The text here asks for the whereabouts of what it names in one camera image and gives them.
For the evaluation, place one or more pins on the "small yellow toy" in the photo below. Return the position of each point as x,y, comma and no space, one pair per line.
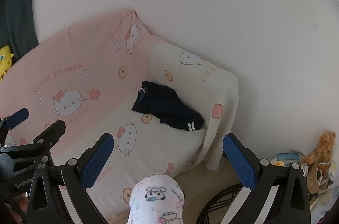
279,163

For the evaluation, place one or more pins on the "blue box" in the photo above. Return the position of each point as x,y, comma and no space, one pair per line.
288,156

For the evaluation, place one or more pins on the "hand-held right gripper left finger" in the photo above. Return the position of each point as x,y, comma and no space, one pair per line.
98,160

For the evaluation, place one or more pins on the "yellow plush toy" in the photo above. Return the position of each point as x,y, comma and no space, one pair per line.
5,58

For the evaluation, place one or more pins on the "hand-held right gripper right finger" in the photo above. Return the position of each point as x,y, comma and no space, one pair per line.
239,160

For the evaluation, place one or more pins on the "person's leg in printed pajamas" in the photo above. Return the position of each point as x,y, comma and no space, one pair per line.
156,200

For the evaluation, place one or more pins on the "brown teddy bear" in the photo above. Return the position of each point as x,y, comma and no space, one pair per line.
321,147

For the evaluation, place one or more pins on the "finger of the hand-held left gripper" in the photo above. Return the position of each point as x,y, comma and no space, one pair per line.
18,118
51,132

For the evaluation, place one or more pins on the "dark curtain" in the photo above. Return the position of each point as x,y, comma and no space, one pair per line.
18,15

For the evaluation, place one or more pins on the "pink cat printed blanket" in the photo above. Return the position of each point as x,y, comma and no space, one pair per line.
92,60

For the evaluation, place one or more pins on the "navy shorts with white stripes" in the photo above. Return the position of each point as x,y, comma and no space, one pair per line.
169,105

